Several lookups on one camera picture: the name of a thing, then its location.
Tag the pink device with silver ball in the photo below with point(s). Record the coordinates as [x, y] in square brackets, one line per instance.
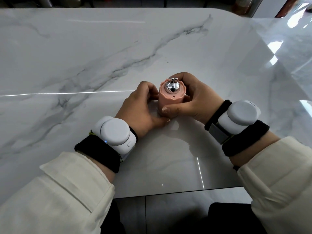
[171, 98]

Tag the person's left leg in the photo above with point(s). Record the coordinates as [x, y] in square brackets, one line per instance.
[117, 219]

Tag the person's left hand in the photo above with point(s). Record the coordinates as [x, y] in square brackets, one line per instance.
[132, 112]

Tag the person's right thumb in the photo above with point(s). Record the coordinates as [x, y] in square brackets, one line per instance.
[176, 110]

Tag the person's left forearm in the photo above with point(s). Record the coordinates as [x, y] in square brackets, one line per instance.
[53, 192]

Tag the white round wrist tracker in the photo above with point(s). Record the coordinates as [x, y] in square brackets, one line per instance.
[114, 134]
[240, 115]

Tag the person's right hand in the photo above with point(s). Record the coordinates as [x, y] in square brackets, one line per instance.
[202, 102]

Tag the person's right forearm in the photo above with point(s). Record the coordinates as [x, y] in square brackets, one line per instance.
[277, 182]

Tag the narrow black and grey band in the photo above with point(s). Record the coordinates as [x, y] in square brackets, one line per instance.
[217, 124]

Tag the reddish brown container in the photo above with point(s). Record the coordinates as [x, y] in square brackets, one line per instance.
[243, 6]

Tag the person's left thumb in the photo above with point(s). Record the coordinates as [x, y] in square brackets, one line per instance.
[159, 121]

